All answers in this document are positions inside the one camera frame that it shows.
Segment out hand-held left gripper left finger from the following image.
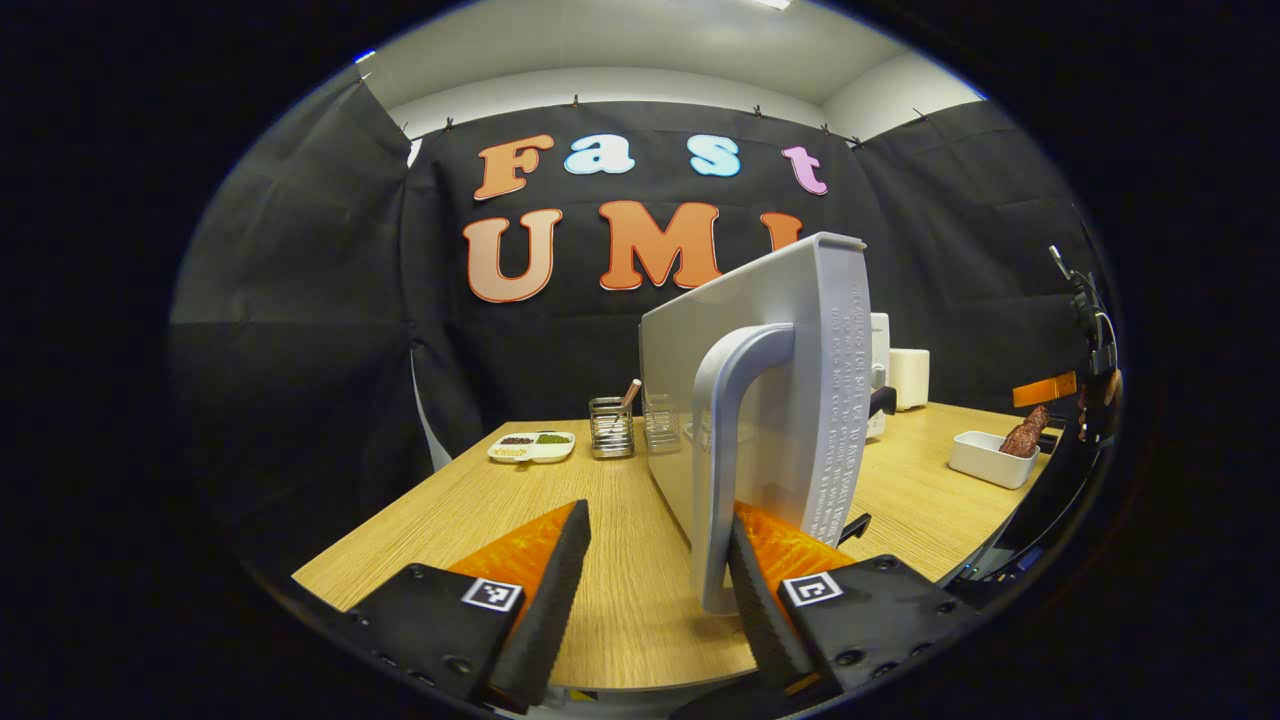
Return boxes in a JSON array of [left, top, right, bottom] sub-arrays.
[[343, 499, 593, 715]]

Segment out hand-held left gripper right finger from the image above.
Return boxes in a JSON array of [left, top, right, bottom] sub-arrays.
[[727, 502, 981, 697]]

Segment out brown cooked meat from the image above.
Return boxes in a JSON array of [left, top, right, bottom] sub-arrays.
[[1000, 404, 1051, 459]]

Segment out white microwave oven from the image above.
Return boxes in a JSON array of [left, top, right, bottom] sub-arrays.
[[640, 232, 898, 616]]

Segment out white food container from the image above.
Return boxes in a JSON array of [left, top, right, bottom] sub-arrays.
[[948, 430, 1043, 491]]

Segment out white toaster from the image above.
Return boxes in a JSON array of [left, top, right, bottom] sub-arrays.
[[888, 348, 931, 412]]

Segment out white divided snack dish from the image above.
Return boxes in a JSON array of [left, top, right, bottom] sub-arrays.
[[487, 430, 577, 465]]

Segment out metal wire utensil holder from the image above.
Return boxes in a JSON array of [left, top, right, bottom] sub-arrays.
[[588, 396, 636, 460]]

